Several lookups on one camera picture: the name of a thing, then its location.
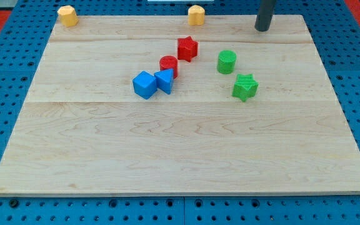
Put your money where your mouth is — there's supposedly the blue triangle block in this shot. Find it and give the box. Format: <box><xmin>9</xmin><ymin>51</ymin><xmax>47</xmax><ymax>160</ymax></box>
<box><xmin>154</xmin><ymin>69</ymin><xmax>174</xmax><ymax>94</ymax></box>

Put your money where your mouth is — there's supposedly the blue cube block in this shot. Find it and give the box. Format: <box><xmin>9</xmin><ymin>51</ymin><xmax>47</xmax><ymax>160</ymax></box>
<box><xmin>132</xmin><ymin>71</ymin><xmax>158</xmax><ymax>99</ymax></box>

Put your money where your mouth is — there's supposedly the red star block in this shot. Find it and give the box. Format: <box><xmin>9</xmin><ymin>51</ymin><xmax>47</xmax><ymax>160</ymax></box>
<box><xmin>177</xmin><ymin>36</ymin><xmax>198</xmax><ymax>63</ymax></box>

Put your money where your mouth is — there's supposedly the green cylinder block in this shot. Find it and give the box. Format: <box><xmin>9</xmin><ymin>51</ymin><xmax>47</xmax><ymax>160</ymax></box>
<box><xmin>217</xmin><ymin>50</ymin><xmax>237</xmax><ymax>74</ymax></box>

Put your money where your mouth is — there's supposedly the red cylinder block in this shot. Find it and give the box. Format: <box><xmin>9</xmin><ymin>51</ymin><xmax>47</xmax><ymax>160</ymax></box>
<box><xmin>159</xmin><ymin>55</ymin><xmax>178</xmax><ymax>79</ymax></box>

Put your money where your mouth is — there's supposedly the light wooden board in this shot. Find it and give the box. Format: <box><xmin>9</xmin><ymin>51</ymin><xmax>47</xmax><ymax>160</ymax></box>
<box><xmin>0</xmin><ymin>15</ymin><xmax>360</xmax><ymax>197</ymax></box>

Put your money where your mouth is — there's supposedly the yellow hexagon block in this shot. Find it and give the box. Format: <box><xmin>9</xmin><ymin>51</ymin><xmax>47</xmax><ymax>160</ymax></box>
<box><xmin>57</xmin><ymin>5</ymin><xmax>79</xmax><ymax>27</ymax></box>

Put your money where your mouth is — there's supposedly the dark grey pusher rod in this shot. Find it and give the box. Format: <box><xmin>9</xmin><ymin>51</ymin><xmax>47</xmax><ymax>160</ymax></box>
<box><xmin>254</xmin><ymin>0</ymin><xmax>276</xmax><ymax>32</ymax></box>

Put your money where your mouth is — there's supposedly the green star block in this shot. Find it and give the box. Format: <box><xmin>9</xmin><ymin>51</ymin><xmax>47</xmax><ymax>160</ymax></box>
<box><xmin>232</xmin><ymin>74</ymin><xmax>259</xmax><ymax>102</ymax></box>

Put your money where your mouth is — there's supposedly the yellow heart block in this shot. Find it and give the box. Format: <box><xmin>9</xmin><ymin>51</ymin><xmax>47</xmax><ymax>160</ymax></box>
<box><xmin>187</xmin><ymin>5</ymin><xmax>205</xmax><ymax>26</ymax></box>

